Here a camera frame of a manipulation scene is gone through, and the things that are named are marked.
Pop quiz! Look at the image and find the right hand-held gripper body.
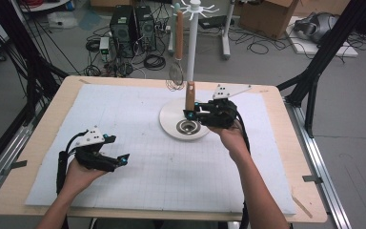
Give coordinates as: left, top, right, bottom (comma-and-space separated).
199, 84, 252, 129

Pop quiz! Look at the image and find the grey metal clamp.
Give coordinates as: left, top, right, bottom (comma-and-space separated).
0, 160, 29, 177
302, 175, 324, 185

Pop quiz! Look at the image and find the grey and black device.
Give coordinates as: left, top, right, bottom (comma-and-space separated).
294, 11, 340, 44

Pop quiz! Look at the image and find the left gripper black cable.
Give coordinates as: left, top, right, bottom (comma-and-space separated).
56, 129, 89, 196

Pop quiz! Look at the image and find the round white table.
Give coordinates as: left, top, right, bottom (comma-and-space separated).
18, 0, 71, 13

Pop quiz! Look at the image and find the aluminium rail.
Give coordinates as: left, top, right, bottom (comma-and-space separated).
284, 96, 352, 229
0, 104, 44, 208

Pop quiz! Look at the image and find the black metal frame post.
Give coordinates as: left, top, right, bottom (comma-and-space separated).
0, 0, 71, 127
275, 0, 366, 138

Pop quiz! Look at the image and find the brown cardboard box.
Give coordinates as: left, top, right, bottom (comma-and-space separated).
238, 0, 299, 40

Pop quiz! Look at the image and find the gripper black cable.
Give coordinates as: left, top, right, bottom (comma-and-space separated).
233, 109, 253, 229
56, 129, 89, 196

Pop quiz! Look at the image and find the clear plastic bag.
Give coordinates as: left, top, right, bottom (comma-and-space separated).
47, 11, 79, 31

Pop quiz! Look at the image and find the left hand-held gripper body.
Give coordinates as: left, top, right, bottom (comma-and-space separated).
73, 126, 119, 173

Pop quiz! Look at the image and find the thin wooden strip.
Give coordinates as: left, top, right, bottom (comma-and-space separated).
290, 187, 314, 219

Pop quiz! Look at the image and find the looped black floor cable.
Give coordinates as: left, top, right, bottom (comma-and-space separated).
247, 41, 270, 55

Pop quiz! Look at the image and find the small white device box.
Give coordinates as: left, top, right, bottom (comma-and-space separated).
98, 36, 111, 62

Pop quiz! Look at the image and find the person's right hand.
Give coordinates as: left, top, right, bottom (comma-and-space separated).
209, 122, 248, 163

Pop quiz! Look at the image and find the white utensil rack stand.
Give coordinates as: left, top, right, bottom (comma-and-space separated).
158, 0, 220, 141

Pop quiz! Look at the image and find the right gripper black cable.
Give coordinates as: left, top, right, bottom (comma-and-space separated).
233, 109, 253, 229

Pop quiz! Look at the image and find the mesh strainer with wooden handle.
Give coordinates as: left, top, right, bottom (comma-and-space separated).
168, 10, 185, 87

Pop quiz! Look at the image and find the black computer tower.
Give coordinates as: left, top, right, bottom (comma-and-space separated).
109, 5, 137, 59
135, 5, 157, 52

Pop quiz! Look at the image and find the coiled black cable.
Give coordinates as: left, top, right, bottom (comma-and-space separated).
143, 54, 167, 72

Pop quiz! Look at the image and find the white flat board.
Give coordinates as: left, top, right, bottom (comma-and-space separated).
285, 15, 359, 58

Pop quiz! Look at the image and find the black flat box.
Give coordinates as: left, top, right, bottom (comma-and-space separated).
199, 14, 236, 31

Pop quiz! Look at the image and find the white metal stand frame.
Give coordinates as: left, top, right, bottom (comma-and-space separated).
167, 0, 236, 60

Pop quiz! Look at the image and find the person's left hand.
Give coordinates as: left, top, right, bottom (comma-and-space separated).
60, 157, 109, 194

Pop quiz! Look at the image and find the white grid mat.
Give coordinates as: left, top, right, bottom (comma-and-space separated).
24, 83, 296, 215

